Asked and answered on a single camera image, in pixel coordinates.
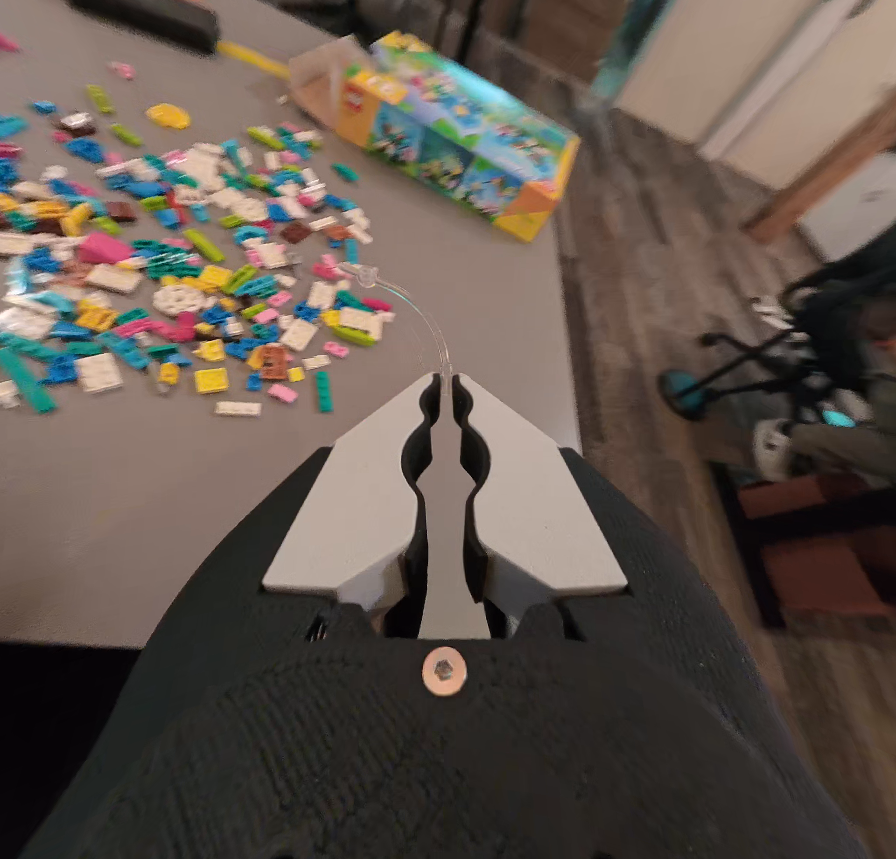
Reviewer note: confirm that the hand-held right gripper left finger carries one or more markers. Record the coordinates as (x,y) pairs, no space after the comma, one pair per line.
(336,523)

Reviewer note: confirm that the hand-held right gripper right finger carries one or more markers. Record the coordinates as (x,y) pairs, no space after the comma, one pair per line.
(553,523)

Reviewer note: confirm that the clear curved plastic rod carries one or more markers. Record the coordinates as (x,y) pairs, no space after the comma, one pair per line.
(428,315)

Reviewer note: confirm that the grey desk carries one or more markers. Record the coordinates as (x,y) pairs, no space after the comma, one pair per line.
(175,523)

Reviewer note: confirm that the pile of colourful toy bricks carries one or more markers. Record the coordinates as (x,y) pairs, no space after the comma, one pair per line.
(175,299)

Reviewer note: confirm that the black mesh office chair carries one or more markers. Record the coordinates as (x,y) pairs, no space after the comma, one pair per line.
(833,327)

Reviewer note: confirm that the colourful toy brick box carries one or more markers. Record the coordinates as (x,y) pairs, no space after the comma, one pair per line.
(455,145)

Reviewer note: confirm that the white recycling bin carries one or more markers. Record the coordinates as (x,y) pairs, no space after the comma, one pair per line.
(854,208)

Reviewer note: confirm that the yellow round dish brick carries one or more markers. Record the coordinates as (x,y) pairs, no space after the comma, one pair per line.
(168,116)

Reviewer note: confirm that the yellow tape strip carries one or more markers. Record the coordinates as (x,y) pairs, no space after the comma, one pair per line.
(252,59)

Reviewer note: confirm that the white door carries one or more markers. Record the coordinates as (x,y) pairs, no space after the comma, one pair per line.
(721,40)
(805,89)

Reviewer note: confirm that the stack of cardboard boxes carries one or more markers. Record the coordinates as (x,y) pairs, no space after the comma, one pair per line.
(560,12)

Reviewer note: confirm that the black rectangular case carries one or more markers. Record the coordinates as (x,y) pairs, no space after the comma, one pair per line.
(140,9)

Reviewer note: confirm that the pink small brick cluster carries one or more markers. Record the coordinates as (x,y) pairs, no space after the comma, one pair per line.
(7,42)

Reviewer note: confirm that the wooden post with red sign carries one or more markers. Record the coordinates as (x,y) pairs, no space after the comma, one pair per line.
(819,173)

